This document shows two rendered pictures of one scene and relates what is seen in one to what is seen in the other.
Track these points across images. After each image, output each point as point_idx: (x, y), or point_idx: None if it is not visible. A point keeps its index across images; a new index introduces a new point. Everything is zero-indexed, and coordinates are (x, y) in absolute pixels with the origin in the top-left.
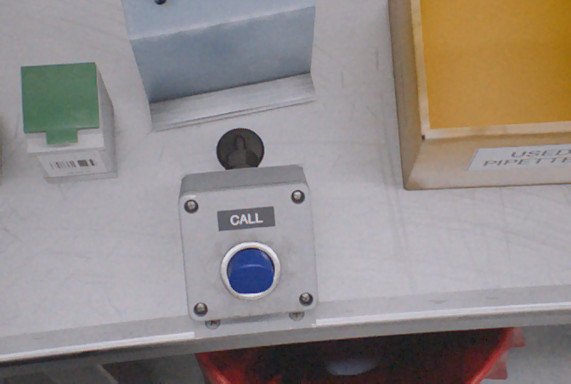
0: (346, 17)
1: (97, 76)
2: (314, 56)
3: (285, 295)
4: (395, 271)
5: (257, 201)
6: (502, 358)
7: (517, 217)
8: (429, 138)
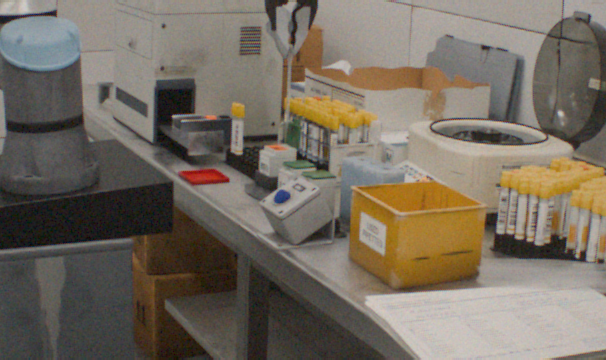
0: None
1: (331, 178)
2: None
3: (279, 208)
4: (312, 259)
5: (306, 185)
6: None
7: (356, 274)
8: (351, 188)
